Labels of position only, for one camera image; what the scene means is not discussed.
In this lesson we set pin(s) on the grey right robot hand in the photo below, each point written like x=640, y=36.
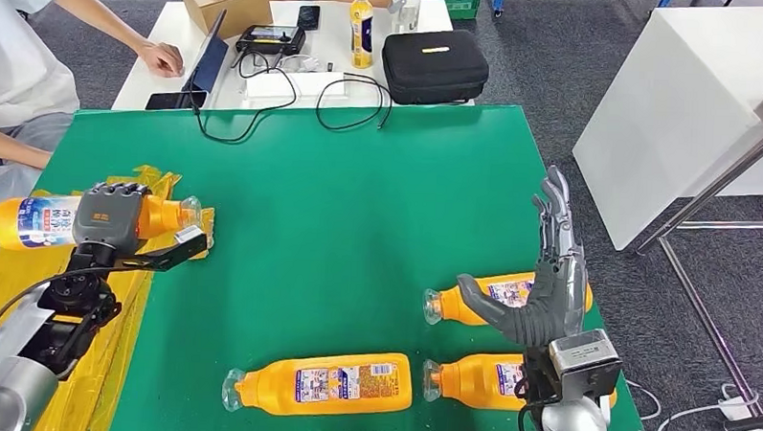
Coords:
x=549, y=309

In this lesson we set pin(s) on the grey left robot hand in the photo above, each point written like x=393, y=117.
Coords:
x=105, y=220

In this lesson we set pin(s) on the orange detergent bottle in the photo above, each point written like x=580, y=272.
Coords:
x=461, y=306
x=32, y=221
x=471, y=379
x=330, y=399

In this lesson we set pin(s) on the person's left forearm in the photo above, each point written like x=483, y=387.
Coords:
x=100, y=15

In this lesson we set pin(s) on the person's right forearm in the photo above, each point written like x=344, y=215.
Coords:
x=9, y=147

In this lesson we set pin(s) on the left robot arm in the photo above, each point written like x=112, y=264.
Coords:
x=14, y=385

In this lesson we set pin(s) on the yellow drink bottle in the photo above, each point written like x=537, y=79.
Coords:
x=362, y=34

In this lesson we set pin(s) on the yellow tape patch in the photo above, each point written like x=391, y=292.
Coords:
x=132, y=300

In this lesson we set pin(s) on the large black phone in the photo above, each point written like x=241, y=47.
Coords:
x=168, y=100

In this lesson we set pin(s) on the person's left hand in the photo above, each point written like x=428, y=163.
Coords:
x=161, y=59

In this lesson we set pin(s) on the person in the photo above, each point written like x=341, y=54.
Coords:
x=12, y=68

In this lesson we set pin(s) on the dark blue tablet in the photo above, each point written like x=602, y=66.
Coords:
x=211, y=63

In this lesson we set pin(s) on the white cabinet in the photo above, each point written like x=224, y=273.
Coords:
x=664, y=110

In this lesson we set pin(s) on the cardboard box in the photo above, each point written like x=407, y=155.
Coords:
x=231, y=13

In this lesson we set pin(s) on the black controller with screen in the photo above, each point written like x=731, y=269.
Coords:
x=271, y=40

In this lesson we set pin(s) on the clear glasses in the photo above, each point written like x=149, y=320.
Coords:
x=300, y=62

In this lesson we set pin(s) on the black zip case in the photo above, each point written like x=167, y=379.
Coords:
x=434, y=73

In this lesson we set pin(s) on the white desk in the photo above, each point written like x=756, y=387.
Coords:
x=329, y=46

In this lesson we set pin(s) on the small black phone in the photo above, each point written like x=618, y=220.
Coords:
x=309, y=18

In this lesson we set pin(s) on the blue metal leg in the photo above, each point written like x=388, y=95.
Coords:
x=498, y=1

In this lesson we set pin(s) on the green plastic crate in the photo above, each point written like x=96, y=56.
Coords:
x=460, y=2

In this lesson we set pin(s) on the clear water tumbler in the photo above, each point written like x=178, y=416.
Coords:
x=405, y=13

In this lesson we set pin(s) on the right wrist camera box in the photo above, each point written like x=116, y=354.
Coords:
x=586, y=364

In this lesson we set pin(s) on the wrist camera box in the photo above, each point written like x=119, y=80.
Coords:
x=586, y=364
x=164, y=254

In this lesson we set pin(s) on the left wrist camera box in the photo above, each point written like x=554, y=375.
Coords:
x=164, y=254

